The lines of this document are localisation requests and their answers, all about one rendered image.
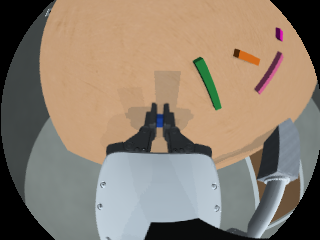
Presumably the orange rod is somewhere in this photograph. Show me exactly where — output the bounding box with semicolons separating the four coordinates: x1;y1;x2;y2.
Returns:
233;49;260;66

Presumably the short magenta rod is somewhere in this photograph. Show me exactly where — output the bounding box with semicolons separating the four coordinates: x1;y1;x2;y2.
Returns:
276;27;283;42

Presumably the pink rod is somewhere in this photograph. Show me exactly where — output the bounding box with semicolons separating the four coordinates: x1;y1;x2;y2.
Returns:
254;51;284;94

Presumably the green rod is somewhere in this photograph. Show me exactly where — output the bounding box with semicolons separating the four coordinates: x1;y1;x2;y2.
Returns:
193;57;222;111

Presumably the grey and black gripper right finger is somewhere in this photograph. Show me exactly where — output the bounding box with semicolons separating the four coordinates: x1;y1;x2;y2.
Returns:
163;103;212;158

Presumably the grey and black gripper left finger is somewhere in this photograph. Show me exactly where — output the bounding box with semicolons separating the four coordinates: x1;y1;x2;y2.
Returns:
106;103;157;156

